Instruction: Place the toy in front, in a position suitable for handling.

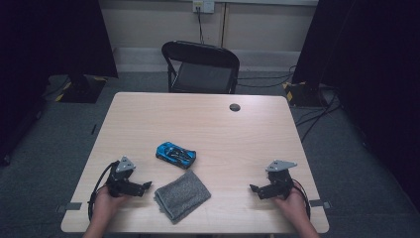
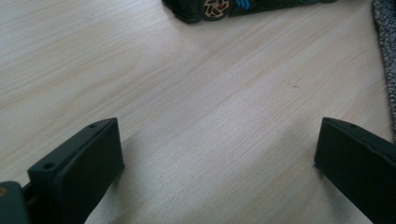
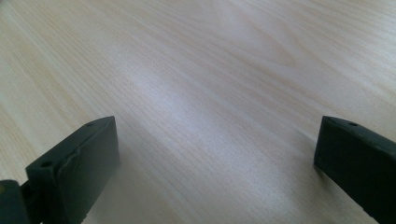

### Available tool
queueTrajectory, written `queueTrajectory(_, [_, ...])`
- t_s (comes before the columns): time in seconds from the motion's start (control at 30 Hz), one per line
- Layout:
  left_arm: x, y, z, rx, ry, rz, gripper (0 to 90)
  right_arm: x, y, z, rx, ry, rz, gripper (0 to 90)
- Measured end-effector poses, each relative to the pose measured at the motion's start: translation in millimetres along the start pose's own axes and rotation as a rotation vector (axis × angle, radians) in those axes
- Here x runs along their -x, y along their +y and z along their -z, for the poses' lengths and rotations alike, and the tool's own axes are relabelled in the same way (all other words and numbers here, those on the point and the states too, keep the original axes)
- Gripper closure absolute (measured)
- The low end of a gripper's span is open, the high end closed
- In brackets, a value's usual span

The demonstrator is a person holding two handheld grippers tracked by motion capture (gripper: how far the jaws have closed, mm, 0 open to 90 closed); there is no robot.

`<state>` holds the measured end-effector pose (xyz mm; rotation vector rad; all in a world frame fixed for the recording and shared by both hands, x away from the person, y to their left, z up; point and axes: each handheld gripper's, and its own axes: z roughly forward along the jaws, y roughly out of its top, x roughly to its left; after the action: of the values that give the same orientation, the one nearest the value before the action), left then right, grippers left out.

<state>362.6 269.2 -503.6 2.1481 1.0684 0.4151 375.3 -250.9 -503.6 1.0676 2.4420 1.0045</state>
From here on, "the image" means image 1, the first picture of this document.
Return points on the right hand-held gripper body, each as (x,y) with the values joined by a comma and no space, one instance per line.
(280,183)

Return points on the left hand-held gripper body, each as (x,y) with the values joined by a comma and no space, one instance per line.
(120,185)

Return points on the grey cloth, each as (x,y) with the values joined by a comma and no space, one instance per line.
(181,196)

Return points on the blue toy car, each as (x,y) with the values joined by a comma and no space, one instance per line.
(175,154)

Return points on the person's left hand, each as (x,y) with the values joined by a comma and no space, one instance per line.
(107,203)

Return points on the person's right hand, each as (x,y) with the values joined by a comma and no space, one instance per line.
(292,205)

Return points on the grey tape piece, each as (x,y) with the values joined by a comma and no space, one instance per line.
(319,203)
(70,207)

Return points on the small black floor strip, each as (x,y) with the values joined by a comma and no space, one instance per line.
(94,129)

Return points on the black stand base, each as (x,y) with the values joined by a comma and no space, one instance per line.
(303,94)
(82,91)

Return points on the black folding chair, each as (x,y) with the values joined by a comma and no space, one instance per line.
(201,54)

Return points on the dark curtain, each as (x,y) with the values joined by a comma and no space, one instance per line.
(373,66)
(49,39)

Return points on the thin wall conduit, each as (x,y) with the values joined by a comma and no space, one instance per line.
(225,23)

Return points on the white wall socket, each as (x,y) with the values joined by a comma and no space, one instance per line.
(208,6)

